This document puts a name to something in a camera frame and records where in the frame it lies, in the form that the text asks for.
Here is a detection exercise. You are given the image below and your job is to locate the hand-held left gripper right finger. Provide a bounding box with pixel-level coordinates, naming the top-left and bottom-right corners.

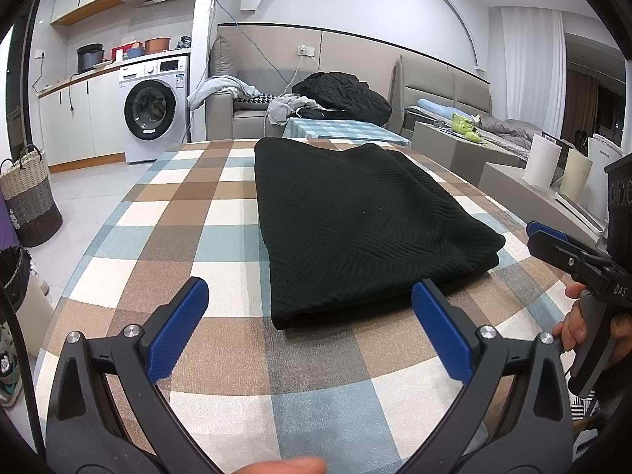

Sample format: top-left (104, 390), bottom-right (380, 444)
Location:
top-left (410, 279), bottom-right (583, 474)

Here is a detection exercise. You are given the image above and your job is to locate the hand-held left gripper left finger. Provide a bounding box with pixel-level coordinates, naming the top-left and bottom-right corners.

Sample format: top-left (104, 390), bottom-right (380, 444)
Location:
top-left (45, 276), bottom-right (213, 474)

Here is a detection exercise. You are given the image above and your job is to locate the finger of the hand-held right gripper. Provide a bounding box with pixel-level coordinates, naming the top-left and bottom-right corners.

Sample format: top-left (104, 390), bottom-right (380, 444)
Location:
top-left (525, 220), bottom-right (615, 290)

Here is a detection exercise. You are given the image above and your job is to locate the black knit sweater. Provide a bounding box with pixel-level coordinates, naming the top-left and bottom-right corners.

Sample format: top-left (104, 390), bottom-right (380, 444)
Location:
top-left (254, 137), bottom-right (505, 331)

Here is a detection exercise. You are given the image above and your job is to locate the person's right hand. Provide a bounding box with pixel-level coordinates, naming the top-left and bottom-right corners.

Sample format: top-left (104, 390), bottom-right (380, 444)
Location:
top-left (552, 281), bottom-right (632, 356)

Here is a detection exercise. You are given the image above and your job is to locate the person's left hand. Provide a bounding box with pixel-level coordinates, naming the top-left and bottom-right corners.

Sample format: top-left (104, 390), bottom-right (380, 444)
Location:
top-left (236, 457), bottom-right (327, 474)

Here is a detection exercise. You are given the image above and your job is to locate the cream cylinder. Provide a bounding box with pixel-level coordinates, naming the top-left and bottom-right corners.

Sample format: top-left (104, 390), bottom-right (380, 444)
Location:
top-left (559, 148), bottom-right (593, 204)

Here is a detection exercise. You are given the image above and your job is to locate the white air purifier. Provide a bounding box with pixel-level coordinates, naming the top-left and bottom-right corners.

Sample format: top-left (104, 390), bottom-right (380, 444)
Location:
top-left (587, 133), bottom-right (624, 230)

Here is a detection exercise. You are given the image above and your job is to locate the white paper towel roll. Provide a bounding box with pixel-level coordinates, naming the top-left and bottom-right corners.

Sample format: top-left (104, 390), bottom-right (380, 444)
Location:
top-left (522, 133), bottom-right (562, 193)

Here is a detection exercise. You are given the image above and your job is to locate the grey duvet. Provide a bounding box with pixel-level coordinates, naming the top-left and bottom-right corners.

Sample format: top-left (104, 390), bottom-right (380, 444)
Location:
top-left (476, 115), bottom-right (544, 151)

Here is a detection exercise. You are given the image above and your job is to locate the checked blanket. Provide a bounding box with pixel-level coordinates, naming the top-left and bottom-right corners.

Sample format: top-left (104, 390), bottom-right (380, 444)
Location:
top-left (34, 138), bottom-right (593, 474)

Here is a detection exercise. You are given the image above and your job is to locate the green soft item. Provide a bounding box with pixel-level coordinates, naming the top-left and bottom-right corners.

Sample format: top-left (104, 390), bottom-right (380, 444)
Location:
top-left (451, 113), bottom-right (483, 142)

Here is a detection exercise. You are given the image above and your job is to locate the white trash bin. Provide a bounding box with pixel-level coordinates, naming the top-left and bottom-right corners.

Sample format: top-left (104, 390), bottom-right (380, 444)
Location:
top-left (0, 246), bottom-right (55, 356)

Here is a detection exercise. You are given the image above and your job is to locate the light blue pillow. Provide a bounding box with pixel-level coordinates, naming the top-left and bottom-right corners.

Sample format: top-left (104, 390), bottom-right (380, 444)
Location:
top-left (417, 99), bottom-right (457, 115)

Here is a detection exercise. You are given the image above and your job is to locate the white sheer curtain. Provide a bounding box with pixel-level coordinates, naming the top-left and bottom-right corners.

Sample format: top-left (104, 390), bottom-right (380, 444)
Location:
top-left (498, 6), bottom-right (568, 139)

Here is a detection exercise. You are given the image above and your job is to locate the beige padded headboard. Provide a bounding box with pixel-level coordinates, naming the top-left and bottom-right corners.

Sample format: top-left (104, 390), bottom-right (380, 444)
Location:
top-left (390, 54), bottom-right (492, 129)

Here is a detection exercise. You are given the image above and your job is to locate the white and teal sneaker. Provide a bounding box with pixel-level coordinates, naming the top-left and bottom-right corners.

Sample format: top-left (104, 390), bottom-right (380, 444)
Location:
top-left (0, 326), bottom-right (23, 408)

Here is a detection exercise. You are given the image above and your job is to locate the woven laundry basket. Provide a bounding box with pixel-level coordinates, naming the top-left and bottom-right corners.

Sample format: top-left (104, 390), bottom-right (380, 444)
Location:
top-left (0, 144), bottom-right (64, 248)

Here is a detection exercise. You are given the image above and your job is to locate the purple bag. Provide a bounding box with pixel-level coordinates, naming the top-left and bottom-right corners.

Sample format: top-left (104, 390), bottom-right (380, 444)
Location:
top-left (0, 192), bottom-right (21, 250)

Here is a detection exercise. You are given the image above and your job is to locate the grey sofa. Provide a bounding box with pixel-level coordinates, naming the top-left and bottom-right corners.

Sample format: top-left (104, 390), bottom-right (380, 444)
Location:
top-left (205, 34), bottom-right (297, 141)

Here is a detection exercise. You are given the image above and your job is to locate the white washing machine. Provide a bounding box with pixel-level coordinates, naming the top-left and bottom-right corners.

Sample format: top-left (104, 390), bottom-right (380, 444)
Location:
top-left (118, 54), bottom-right (191, 165)

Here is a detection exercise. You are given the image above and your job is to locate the white base cabinet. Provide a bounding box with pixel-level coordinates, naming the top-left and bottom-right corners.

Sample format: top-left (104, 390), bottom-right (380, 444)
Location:
top-left (38, 62), bottom-right (126, 169)

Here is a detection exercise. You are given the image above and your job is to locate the black jacket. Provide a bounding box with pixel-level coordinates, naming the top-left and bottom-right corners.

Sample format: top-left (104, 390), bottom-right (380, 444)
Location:
top-left (292, 71), bottom-right (393, 126)

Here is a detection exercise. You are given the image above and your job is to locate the light grey garment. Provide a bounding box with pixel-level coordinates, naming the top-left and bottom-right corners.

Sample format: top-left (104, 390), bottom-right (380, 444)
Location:
top-left (267, 94), bottom-right (322, 126)

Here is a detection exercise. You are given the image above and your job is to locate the pale blue throw blanket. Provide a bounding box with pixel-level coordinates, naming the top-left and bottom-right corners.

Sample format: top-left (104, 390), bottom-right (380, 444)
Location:
top-left (188, 75), bottom-right (262, 109)

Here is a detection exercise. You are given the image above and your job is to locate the red box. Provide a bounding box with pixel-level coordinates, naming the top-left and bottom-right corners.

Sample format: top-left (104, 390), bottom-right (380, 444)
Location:
top-left (111, 44), bottom-right (145, 62)

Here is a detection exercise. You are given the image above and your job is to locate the black cooking pot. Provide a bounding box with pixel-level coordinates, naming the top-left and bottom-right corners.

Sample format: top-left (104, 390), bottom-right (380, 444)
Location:
top-left (76, 43), bottom-right (105, 74)

